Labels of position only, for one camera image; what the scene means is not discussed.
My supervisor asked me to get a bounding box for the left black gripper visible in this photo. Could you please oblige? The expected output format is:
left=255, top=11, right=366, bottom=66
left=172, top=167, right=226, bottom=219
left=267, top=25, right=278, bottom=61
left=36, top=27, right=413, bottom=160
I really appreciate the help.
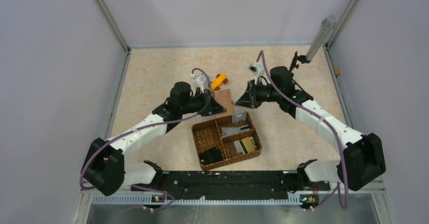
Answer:
left=180, top=88, right=226, bottom=116

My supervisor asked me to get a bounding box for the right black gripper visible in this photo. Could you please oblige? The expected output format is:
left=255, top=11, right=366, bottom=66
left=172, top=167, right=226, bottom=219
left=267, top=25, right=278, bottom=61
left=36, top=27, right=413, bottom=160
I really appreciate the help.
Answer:
left=235, top=79, right=281, bottom=109

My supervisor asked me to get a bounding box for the brown leather card holder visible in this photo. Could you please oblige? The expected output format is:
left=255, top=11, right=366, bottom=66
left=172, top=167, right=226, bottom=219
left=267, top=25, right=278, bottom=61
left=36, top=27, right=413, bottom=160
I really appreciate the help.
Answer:
left=214, top=89, right=233, bottom=118

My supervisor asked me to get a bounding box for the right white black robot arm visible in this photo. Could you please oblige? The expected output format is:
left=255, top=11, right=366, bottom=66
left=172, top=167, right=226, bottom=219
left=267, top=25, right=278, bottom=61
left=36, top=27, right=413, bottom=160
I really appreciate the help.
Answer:
left=235, top=63, right=386, bottom=191

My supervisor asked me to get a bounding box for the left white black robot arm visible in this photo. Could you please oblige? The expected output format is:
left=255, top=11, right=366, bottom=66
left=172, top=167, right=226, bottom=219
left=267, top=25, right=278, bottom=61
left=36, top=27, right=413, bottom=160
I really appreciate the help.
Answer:
left=79, top=82, right=226, bottom=196

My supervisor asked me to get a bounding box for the grey card in basket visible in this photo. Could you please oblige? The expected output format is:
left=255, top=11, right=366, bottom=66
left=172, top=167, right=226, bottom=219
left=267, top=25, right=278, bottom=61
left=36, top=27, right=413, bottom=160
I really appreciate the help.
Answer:
left=221, top=125, right=251, bottom=138

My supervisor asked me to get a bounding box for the grey striped card beside gold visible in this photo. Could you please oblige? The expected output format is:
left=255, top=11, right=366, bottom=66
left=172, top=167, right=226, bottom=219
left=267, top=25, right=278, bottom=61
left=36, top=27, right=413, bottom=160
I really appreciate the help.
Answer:
left=234, top=141, right=242, bottom=153

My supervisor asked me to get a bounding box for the yellow toy brick car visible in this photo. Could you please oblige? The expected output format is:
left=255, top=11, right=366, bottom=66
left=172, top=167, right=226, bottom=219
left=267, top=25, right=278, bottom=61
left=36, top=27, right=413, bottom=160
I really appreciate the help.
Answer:
left=210, top=74, right=229, bottom=91

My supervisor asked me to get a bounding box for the brown woven divided basket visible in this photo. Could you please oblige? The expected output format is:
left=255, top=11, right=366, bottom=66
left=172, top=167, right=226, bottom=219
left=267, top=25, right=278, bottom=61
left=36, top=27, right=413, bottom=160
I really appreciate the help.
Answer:
left=191, top=112, right=262, bottom=171

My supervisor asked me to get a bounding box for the black box in basket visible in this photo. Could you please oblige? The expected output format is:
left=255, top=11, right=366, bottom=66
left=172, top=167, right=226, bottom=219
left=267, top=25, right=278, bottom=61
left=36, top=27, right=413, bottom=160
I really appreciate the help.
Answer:
left=199, top=147, right=223, bottom=165

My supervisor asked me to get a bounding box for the black mini tripod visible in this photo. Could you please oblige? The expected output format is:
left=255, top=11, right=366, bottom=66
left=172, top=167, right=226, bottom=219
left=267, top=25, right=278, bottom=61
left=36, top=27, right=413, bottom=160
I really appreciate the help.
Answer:
left=289, top=52, right=310, bottom=74

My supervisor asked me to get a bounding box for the grey metal pole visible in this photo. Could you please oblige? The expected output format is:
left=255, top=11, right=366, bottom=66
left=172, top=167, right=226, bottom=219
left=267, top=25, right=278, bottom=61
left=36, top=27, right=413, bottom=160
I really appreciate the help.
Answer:
left=305, top=15, right=337, bottom=63

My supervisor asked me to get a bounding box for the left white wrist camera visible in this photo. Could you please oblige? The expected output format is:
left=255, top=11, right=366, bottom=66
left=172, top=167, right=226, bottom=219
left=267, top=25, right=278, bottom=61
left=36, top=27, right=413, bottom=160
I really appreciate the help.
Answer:
left=190, top=73, right=210, bottom=92

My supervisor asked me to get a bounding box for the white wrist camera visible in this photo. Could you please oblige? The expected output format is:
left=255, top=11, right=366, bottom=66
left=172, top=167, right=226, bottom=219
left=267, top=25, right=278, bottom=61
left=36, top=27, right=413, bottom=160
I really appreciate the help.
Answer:
left=190, top=73, right=210, bottom=92
left=248, top=61, right=265, bottom=85

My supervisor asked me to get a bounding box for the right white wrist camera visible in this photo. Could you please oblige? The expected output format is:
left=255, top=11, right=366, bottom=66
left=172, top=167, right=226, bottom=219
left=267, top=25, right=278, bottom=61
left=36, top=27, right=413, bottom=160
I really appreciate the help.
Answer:
left=248, top=61, right=265, bottom=85

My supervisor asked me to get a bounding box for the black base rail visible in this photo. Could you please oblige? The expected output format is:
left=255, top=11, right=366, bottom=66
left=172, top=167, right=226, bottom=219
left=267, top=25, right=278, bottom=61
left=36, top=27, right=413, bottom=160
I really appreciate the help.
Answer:
left=157, top=170, right=303, bottom=203

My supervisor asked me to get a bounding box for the small brown wall object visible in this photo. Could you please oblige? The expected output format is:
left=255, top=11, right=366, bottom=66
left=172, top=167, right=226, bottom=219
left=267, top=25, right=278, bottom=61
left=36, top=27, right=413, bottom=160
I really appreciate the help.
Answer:
left=333, top=66, right=340, bottom=76

